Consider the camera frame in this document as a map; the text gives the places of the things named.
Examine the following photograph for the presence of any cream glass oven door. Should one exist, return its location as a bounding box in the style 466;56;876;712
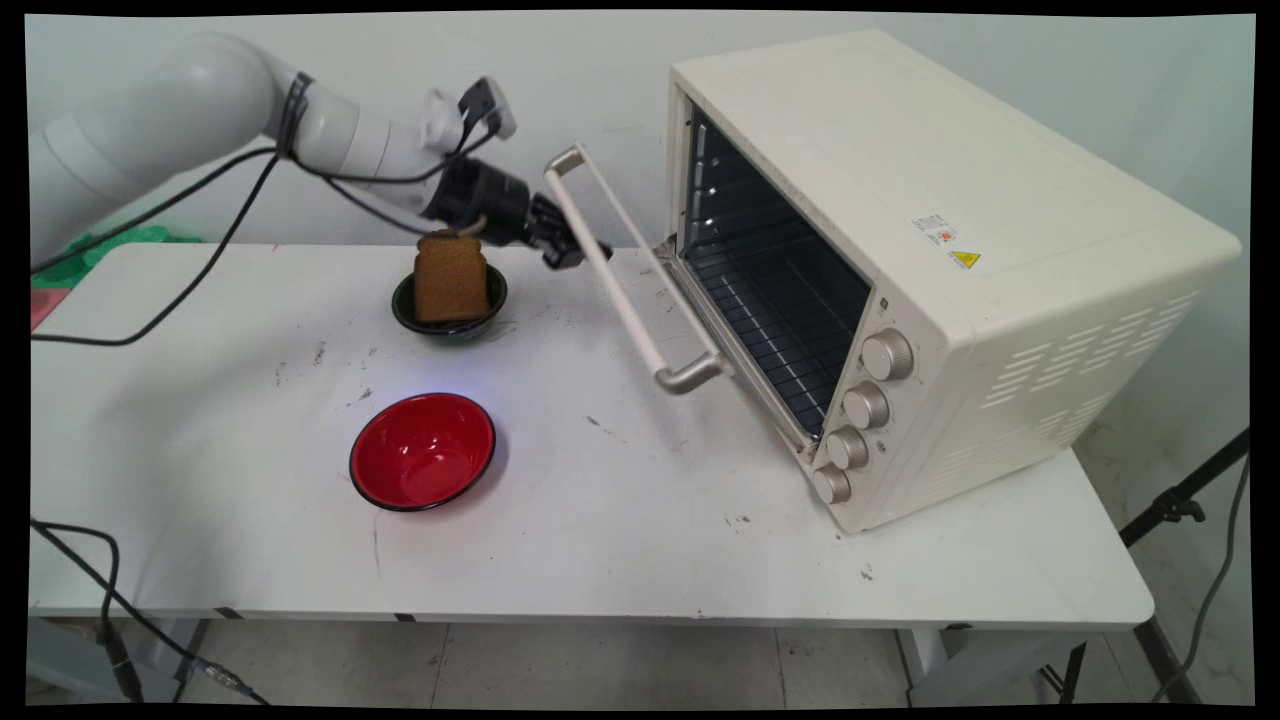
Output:
543;144;817;459

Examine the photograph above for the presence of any small silver oven knob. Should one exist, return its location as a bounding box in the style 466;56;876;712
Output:
810;464;854;506

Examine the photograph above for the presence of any black tripod stand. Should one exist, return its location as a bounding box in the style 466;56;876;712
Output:
1040;428;1252;706

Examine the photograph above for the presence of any red bowl with black rim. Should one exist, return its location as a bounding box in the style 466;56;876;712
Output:
349;392;498;513

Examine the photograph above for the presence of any brown bread slice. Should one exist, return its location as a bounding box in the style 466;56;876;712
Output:
413;229;493;324

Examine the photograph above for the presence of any black metal table leg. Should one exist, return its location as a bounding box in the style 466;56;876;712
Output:
1132;616;1203;706

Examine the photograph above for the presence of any black floor cable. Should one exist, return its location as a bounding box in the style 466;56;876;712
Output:
30;517;273;707

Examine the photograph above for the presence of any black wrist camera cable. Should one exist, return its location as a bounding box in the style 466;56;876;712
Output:
30;75;503;275

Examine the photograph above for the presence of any cream toaster oven body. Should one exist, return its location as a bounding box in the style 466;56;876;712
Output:
655;28;1244;536

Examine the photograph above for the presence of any metal wire oven rack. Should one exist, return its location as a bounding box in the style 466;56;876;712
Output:
688;232;871;437

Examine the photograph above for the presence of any white table support panel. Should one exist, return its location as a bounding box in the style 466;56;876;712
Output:
894;624;1093;707

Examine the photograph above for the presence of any dark green bowl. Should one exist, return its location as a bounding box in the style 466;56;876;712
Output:
391;263;509;337

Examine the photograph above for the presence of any green cloth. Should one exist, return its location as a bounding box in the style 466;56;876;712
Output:
30;224;203;291

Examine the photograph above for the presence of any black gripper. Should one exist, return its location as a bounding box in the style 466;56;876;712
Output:
424;158;614;273

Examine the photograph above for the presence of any grey hanging cable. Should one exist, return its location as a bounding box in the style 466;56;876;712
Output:
1150;455;1252;705

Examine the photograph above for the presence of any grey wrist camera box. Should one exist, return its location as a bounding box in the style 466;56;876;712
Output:
456;77;519;142

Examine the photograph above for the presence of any large silver oven knob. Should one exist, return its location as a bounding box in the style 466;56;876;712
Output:
861;329;916;383

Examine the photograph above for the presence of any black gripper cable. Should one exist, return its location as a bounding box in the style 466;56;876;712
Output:
30;150;489;348

